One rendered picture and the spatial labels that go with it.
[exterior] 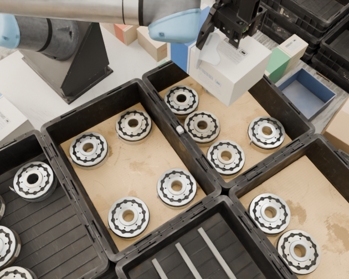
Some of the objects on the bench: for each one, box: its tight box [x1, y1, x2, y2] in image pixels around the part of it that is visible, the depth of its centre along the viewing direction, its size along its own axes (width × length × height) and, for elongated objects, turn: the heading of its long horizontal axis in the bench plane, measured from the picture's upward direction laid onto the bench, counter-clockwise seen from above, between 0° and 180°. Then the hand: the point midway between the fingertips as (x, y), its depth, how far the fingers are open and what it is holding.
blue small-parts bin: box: [277, 67, 337, 122], centre depth 114 cm, size 20×15×7 cm
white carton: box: [0, 84, 36, 147], centre depth 109 cm, size 20×12×9 cm, turn 48°
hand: (216, 48), depth 76 cm, fingers closed on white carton, 13 cm apart
